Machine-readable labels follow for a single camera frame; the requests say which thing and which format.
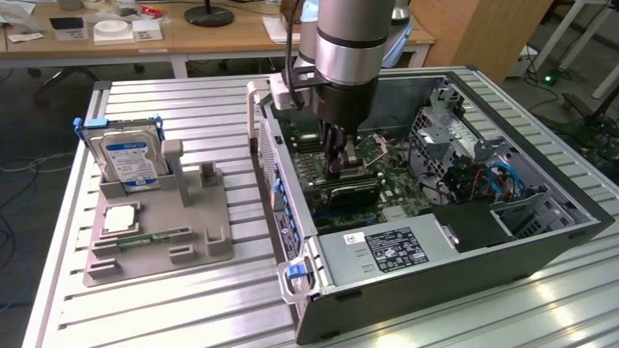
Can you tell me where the white table frame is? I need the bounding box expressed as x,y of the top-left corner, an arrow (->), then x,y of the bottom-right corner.
530,0 -> 619,99

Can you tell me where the blue floor cable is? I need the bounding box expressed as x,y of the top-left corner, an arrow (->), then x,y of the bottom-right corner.
0,170 -> 40,312

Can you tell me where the small silver heatsink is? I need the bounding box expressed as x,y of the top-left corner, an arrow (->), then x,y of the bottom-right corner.
381,207 -> 412,222

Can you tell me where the metal socket cover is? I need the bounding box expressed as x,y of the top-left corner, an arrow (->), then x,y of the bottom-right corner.
357,132 -> 390,167

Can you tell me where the white block with round bowl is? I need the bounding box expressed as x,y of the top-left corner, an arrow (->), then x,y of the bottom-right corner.
92,20 -> 136,46

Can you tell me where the blue wire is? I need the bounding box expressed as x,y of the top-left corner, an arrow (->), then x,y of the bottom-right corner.
485,162 -> 525,199

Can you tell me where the black RAM stick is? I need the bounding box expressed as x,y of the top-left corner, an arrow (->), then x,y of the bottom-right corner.
308,173 -> 384,195

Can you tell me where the black round lamp base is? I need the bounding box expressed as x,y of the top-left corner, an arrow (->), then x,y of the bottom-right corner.
184,0 -> 236,28

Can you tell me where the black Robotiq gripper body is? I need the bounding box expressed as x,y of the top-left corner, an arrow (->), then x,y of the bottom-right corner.
314,79 -> 381,133

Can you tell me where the silver CPU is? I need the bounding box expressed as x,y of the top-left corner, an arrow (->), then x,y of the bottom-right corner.
101,207 -> 137,233

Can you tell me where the open black PC case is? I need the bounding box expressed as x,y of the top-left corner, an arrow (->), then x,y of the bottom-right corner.
245,70 -> 616,346

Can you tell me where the grey power supply unit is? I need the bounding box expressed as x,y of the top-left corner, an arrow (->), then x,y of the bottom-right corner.
316,213 -> 458,287

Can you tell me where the black office chair base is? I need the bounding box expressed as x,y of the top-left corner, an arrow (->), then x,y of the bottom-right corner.
26,65 -> 145,108

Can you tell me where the green RAM stick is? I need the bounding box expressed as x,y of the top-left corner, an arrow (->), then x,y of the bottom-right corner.
114,233 -> 170,249

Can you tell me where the metal disk bay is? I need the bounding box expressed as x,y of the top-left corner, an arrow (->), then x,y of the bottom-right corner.
409,107 -> 508,182

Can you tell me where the graphics card with metal bracket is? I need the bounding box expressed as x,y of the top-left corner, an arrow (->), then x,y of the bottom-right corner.
304,170 -> 382,211

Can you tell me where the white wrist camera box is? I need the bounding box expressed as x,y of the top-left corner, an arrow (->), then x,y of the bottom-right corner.
269,70 -> 322,109

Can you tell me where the grey parts rack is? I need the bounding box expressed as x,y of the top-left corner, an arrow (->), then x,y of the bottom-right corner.
82,139 -> 237,289

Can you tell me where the brown cardboard box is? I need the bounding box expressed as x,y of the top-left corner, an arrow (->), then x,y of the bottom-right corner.
280,0 -> 304,25

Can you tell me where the wooden desk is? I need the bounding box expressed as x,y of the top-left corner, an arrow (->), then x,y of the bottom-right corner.
0,0 -> 436,79

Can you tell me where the green motherboard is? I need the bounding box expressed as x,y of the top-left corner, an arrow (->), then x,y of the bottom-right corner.
280,121 -> 436,235

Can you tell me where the plain white box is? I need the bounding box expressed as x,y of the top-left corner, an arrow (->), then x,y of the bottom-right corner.
130,20 -> 160,41

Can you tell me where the black and white box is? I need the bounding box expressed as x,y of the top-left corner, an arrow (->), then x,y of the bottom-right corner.
49,17 -> 89,41

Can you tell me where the hard disk in blue caddy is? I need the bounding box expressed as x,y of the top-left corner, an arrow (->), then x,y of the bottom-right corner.
70,115 -> 168,193

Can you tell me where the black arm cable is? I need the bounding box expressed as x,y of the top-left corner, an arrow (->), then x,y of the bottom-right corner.
282,0 -> 310,109

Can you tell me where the stack of white papers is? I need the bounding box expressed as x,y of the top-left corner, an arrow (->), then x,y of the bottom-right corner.
261,16 -> 301,44

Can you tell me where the wooden cabinet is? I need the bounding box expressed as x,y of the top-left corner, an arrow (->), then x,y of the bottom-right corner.
409,0 -> 554,84

